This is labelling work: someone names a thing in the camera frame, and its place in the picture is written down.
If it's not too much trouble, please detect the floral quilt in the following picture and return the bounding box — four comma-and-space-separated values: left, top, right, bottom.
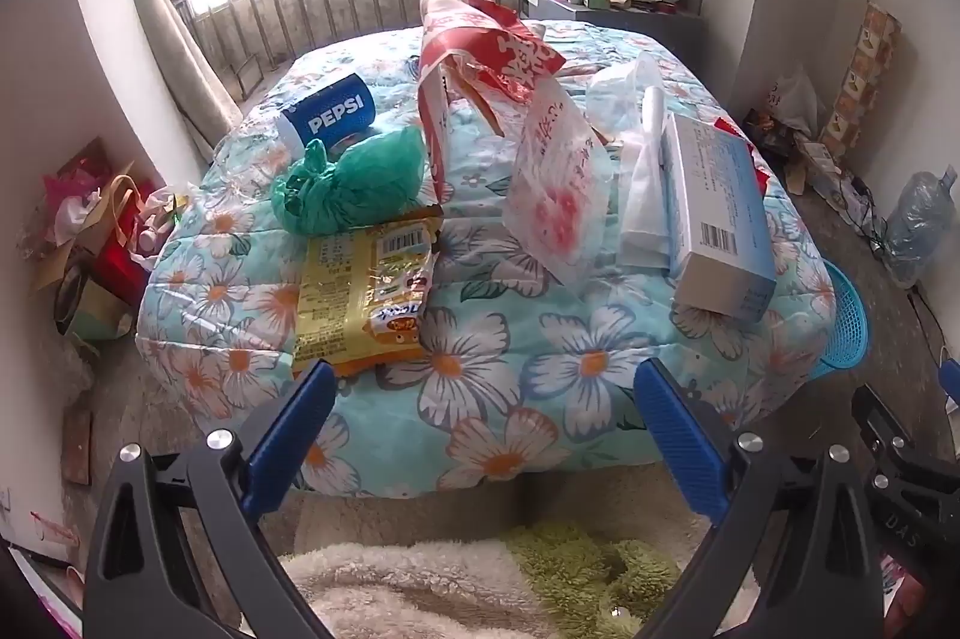
135, 18, 837, 497

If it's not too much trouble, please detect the cream fluffy robe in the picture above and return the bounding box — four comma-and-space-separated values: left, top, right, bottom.
277, 523, 702, 639

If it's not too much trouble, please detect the tall printed cardboard box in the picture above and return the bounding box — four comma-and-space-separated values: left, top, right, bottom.
821, 0, 901, 160

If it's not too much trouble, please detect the clear bag with red print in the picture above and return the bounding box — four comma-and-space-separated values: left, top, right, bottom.
501, 80, 612, 286

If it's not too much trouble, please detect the green plastic bag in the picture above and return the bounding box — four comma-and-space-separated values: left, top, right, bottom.
270, 125, 428, 235

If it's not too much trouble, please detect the red gift bag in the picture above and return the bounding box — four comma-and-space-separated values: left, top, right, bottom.
90, 174, 162, 310

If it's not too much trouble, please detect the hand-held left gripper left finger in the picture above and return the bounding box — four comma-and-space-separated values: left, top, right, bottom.
82, 358, 337, 639

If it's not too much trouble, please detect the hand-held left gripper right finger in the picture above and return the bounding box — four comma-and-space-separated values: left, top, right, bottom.
634, 356, 893, 639

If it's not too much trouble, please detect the grey cabinet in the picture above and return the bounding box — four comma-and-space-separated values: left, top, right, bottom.
525, 0, 706, 40

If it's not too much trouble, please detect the blue plastic basket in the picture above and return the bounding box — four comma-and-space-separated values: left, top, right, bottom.
810, 260, 871, 381

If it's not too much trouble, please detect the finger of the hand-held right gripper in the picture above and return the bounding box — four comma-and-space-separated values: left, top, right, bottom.
851, 384, 916, 460

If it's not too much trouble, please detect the blue and white cardboard box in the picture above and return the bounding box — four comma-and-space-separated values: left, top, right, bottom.
660, 112, 779, 323

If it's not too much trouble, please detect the large clear water bottle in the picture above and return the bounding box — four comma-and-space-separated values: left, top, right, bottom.
885, 170, 957, 289

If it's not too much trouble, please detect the red and white plastic bag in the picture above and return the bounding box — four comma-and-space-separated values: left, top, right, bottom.
416, 0, 567, 205

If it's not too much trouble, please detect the grey plastic bag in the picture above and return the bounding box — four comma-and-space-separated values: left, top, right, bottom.
765, 69, 822, 137

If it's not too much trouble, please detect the yellow snack packet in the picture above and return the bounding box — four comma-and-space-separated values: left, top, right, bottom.
291, 208, 445, 377

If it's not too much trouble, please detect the blue paper cup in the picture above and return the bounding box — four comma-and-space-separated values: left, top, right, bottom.
276, 73, 376, 154

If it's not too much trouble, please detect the pile of mixed packaging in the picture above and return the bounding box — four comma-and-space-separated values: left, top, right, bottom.
742, 106, 863, 205

